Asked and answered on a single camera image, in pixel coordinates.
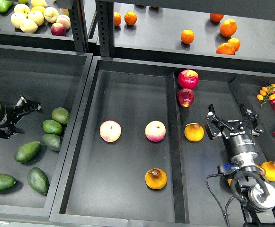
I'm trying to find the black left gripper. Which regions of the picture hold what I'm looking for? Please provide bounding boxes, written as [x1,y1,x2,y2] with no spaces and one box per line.
[0,94,41,139]

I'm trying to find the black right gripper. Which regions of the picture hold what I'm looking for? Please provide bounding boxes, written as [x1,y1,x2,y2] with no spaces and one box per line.
[204,102,264,161]

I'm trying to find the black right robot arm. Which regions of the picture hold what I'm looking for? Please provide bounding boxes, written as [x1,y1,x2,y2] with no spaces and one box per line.
[204,104,275,227]

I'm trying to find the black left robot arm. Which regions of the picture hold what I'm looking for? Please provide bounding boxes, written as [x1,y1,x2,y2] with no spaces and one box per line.
[0,95,41,139]

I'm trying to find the green avocado long left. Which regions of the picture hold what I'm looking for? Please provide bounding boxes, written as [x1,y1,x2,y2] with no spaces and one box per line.
[14,140,41,163]

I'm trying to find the yellow pear upper right compartment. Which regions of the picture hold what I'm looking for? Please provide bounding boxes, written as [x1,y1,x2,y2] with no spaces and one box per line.
[184,122,204,142]

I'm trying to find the green avocado top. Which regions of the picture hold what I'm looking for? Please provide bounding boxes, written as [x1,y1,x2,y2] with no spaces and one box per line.
[51,107,70,125]

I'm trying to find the dark green avocado bottom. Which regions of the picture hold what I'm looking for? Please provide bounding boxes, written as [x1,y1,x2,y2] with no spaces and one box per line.
[27,167,49,195]

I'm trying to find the pale yellow pear front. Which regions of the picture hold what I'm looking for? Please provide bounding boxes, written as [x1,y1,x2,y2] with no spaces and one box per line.
[20,18,38,34]

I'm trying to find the pale yellow pear left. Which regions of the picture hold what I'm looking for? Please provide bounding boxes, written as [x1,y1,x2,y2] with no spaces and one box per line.
[10,12,26,29]

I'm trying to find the pale yellow pear middle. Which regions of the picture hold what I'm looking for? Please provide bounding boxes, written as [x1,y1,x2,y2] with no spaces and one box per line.
[28,10,44,26]

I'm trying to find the cherry tomato bunch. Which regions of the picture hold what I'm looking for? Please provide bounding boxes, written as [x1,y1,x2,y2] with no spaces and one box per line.
[257,84,275,111]

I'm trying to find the black left tray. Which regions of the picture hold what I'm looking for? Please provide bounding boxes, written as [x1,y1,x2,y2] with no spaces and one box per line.
[0,45,93,222]

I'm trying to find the black tray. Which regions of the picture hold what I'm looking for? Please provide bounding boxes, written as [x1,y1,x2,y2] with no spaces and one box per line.
[50,57,275,227]
[0,45,93,222]

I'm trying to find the dark red apple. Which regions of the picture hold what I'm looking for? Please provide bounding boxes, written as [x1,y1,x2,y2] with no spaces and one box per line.
[177,88,195,108]

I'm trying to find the bright red apple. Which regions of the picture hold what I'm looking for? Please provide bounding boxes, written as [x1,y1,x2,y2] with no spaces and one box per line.
[178,70,199,90]

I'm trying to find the orange front right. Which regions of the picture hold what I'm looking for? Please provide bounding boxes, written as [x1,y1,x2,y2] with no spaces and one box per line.
[216,43,235,55]

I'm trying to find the pink apple right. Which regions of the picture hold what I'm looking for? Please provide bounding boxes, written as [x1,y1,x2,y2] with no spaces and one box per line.
[145,121,166,142]

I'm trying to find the pink apple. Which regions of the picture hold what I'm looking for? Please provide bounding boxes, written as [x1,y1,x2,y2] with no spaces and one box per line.
[99,120,121,142]
[145,121,166,142]

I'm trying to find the orange right small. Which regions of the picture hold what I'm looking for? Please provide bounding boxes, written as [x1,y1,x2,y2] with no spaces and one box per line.
[227,38,241,52]

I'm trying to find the black tray divider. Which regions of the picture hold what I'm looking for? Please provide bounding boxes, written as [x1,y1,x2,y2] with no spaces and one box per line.
[166,72,189,224]

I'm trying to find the pink apple left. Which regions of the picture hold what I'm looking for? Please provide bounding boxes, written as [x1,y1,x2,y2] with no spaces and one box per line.
[99,120,121,142]

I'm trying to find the large orange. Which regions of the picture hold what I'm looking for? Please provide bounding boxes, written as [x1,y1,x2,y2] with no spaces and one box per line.
[220,19,237,37]

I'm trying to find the red apple on shelf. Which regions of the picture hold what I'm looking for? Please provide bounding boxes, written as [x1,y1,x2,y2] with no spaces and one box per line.
[51,22,67,36]

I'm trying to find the black middle tray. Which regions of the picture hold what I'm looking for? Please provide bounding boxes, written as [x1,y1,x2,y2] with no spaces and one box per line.
[50,57,275,227]

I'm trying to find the orange middle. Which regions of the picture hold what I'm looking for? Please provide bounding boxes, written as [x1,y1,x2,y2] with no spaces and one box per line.
[180,29,195,44]

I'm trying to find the peach on shelf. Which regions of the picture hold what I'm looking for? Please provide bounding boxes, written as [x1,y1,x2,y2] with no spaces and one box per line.
[56,14,71,30]

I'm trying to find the black shelf post left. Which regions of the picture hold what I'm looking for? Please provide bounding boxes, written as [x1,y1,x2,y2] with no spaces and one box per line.
[57,0,89,52]

